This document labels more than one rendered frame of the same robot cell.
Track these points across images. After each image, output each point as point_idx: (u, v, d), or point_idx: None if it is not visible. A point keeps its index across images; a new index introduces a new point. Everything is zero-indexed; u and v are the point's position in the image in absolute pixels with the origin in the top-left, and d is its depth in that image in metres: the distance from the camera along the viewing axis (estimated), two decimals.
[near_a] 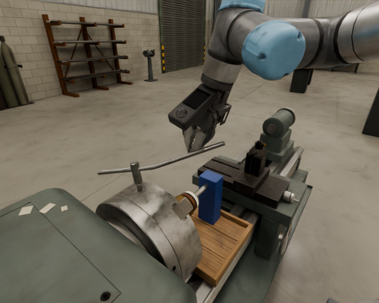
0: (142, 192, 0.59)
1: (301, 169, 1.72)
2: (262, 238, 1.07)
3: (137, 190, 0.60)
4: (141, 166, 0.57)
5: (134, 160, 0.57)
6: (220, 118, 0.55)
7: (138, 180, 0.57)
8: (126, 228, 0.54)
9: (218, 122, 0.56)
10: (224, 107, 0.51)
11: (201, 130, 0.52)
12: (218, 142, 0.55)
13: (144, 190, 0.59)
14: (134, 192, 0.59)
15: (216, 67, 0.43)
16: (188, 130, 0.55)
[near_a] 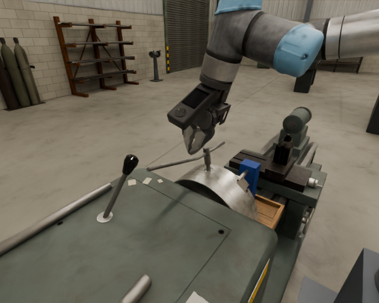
0: (204, 170, 0.75)
1: (316, 163, 1.87)
2: (289, 220, 1.23)
3: (210, 169, 0.76)
4: (203, 153, 0.71)
5: (208, 147, 0.71)
6: (219, 118, 0.55)
7: (204, 160, 0.74)
8: None
9: (217, 122, 0.56)
10: (223, 106, 0.51)
11: (201, 130, 0.52)
12: (153, 166, 0.56)
13: (205, 171, 0.75)
14: (210, 168, 0.77)
15: (215, 65, 0.43)
16: (187, 130, 0.55)
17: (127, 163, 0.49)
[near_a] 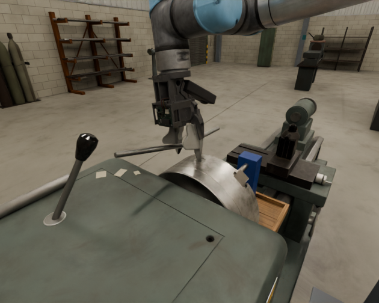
0: (194, 161, 0.62)
1: (320, 159, 1.74)
2: (293, 221, 1.09)
3: (201, 160, 0.62)
4: None
5: None
6: (161, 118, 0.53)
7: (194, 148, 0.61)
8: None
9: None
10: None
11: None
12: (123, 152, 0.43)
13: (195, 162, 0.61)
14: (201, 158, 0.63)
15: None
16: (197, 129, 0.54)
17: (79, 143, 0.35)
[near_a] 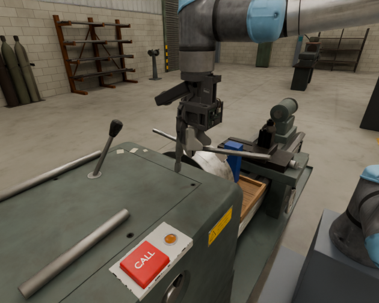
0: None
1: (303, 152, 1.96)
2: (272, 200, 1.31)
3: None
4: None
5: None
6: (202, 122, 0.49)
7: (178, 152, 0.59)
8: None
9: (201, 128, 0.49)
10: (196, 105, 0.47)
11: None
12: (264, 154, 0.46)
13: None
14: None
15: None
16: (192, 127, 0.57)
17: (112, 125, 0.57)
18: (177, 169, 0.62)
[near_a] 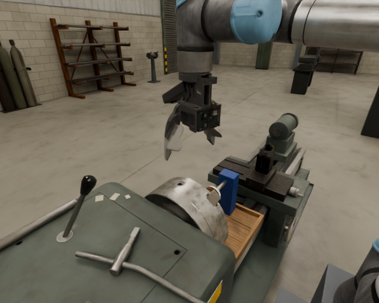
0: (175, 184, 0.76)
1: (304, 168, 1.88)
2: (271, 228, 1.23)
3: (181, 183, 0.76)
4: (124, 267, 0.45)
5: (112, 270, 0.44)
6: (194, 124, 0.48)
7: (127, 255, 0.49)
8: (172, 212, 0.70)
9: (194, 129, 0.49)
10: (189, 105, 0.47)
11: (182, 123, 0.54)
12: None
13: (176, 185, 0.75)
14: (181, 181, 0.77)
15: None
16: None
17: (83, 184, 0.49)
18: (138, 234, 0.53)
